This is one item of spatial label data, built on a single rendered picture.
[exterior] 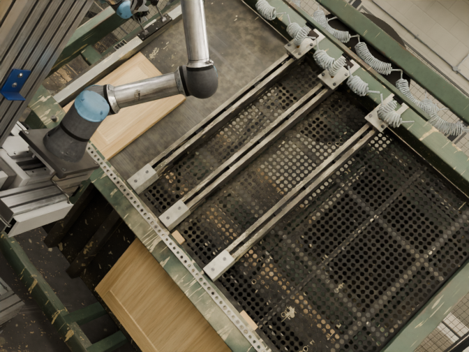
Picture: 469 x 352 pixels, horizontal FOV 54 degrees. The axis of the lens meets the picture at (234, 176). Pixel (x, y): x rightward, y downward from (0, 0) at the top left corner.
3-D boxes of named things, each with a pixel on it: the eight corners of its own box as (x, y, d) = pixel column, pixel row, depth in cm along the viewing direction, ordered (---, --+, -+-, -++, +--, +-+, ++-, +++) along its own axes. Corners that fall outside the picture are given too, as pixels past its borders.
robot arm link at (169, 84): (68, 98, 168) (213, 61, 166) (77, 86, 181) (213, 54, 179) (79, 128, 173) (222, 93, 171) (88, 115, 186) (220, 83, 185)
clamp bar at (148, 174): (128, 182, 216) (113, 163, 194) (308, 38, 241) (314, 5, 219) (140, 198, 213) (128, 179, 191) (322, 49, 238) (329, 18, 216)
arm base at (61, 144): (63, 165, 161) (78, 143, 159) (34, 135, 163) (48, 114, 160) (88, 160, 176) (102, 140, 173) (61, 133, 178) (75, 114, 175)
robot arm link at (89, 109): (57, 123, 159) (77, 93, 155) (67, 112, 171) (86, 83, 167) (88, 143, 163) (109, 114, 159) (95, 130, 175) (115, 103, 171)
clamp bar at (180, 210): (158, 218, 210) (147, 202, 187) (341, 65, 235) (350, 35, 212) (172, 234, 207) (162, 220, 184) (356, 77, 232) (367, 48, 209)
